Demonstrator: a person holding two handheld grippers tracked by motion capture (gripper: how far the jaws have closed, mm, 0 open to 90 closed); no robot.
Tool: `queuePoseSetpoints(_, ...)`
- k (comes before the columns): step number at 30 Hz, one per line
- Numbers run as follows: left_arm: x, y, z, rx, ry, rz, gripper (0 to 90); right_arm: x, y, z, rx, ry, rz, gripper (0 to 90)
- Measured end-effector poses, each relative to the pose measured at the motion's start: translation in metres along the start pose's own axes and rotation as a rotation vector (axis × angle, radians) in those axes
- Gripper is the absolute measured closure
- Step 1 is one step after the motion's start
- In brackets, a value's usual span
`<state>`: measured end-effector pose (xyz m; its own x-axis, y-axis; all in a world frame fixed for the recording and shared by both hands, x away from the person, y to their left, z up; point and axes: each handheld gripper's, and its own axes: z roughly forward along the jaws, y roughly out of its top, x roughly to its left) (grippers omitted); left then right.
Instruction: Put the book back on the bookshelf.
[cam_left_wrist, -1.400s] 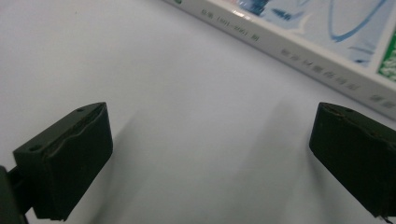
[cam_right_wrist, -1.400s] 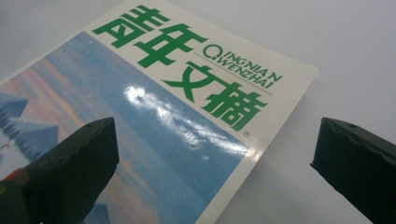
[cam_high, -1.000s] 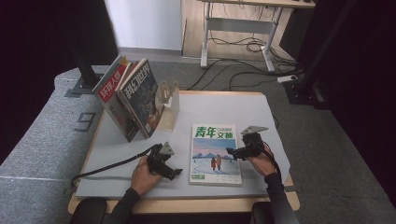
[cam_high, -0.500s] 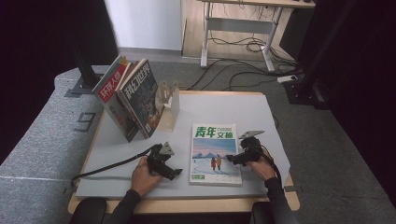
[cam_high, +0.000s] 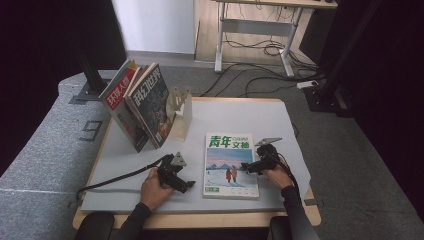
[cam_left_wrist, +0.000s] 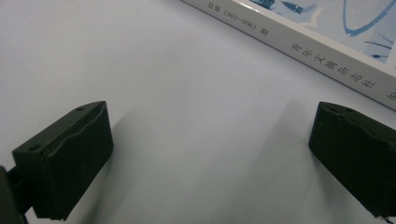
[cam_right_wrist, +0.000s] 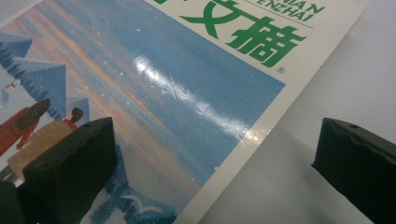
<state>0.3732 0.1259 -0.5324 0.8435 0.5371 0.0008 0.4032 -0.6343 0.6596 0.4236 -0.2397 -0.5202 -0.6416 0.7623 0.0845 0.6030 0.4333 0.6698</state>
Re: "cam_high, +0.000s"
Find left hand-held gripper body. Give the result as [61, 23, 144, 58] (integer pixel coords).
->
[157, 152, 188, 190]

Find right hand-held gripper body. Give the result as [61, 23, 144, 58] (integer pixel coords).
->
[254, 137, 283, 172]

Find white book green lettering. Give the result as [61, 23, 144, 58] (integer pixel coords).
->
[202, 132, 260, 200]

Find beige book rack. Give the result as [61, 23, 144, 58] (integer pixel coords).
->
[164, 86, 194, 143]

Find dark blue science fiction magazine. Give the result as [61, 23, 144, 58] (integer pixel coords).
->
[124, 63, 176, 150]

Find grey portrait magazine red label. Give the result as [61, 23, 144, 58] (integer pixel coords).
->
[98, 59, 151, 154]

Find person's left hand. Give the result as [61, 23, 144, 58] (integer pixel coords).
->
[139, 167, 175, 211]

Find person's right hand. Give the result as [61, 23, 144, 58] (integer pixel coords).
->
[263, 163, 294, 191]

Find light wooden table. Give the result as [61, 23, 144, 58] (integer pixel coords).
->
[72, 95, 323, 231]

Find person's right leg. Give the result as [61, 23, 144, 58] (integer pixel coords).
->
[269, 215, 292, 240]

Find white power strip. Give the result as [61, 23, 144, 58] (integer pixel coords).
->
[296, 79, 319, 90]

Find black metal stand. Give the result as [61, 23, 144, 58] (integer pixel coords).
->
[301, 0, 384, 118]
[74, 49, 114, 103]

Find white-legged desk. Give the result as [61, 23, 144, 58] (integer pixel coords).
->
[213, 0, 339, 78]

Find black curtain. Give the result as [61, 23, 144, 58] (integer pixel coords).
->
[0, 0, 129, 176]
[299, 0, 424, 216]

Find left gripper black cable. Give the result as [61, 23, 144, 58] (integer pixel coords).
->
[75, 153, 175, 201]

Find black floor cable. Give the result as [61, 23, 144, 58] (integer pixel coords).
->
[244, 75, 298, 98]
[199, 61, 321, 98]

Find coiled black floor cables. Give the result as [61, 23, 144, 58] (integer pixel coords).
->
[223, 39, 318, 72]

